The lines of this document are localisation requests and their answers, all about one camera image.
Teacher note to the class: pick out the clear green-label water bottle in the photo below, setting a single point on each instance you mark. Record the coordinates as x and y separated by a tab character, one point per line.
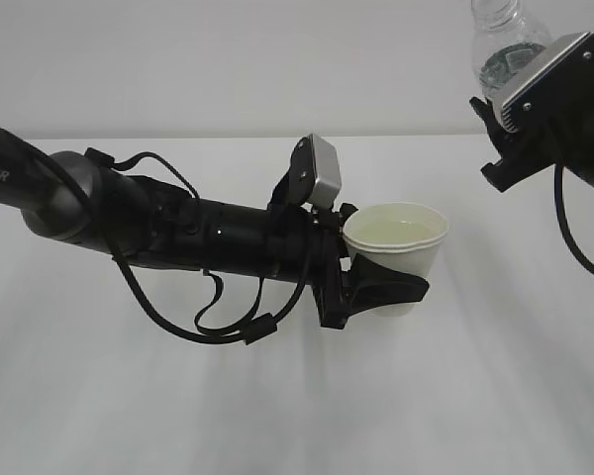
506	37

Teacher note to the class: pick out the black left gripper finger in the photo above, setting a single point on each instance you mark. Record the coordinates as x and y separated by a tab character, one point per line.
345	211
387	289

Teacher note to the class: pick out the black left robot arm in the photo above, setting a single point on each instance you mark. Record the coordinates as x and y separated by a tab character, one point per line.
91	200

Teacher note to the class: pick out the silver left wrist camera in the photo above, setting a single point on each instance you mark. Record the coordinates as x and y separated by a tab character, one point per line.
313	175

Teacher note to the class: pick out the white paper cup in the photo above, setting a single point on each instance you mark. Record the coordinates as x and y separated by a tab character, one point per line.
403	237

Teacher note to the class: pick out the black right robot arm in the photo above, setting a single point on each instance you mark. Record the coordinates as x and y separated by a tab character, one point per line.
544	115

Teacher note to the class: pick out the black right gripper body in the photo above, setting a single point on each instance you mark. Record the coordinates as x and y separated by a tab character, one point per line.
565	137

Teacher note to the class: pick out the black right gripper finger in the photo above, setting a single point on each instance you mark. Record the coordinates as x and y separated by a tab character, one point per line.
504	142
509	170

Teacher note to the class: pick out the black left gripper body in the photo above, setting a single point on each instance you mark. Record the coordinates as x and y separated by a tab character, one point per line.
326	276

